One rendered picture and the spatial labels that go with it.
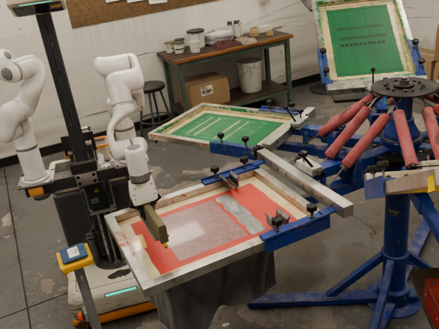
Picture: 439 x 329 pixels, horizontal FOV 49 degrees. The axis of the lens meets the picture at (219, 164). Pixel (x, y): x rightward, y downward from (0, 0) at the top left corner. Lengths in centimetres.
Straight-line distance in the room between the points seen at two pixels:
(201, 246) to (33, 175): 86
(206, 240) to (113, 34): 397
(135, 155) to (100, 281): 139
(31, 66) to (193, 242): 96
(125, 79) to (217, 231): 71
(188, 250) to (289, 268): 147
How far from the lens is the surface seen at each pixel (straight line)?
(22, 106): 215
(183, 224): 207
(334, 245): 349
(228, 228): 200
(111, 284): 296
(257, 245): 183
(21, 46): 549
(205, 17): 597
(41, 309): 345
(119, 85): 187
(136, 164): 178
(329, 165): 225
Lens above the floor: 206
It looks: 26 degrees down
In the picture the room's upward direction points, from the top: 7 degrees counter-clockwise
